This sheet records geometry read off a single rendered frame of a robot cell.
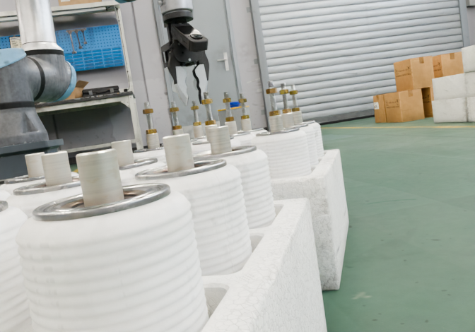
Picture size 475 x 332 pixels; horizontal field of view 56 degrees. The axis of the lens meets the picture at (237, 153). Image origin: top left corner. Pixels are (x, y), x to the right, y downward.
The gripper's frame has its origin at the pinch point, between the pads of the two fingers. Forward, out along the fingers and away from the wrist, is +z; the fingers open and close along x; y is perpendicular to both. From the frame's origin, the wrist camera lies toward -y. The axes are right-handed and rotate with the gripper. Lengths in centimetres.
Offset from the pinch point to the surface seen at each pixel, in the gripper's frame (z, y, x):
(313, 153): 14.7, -28.9, -10.0
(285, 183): 16.9, -39.4, 4.3
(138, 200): 9, -74, 37
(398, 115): 28, 212, -306
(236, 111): 4.3, 6.0, -13.9
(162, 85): -49, 469, -164
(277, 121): 7.3, -33.9, 0.4
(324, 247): 27, -43, 1
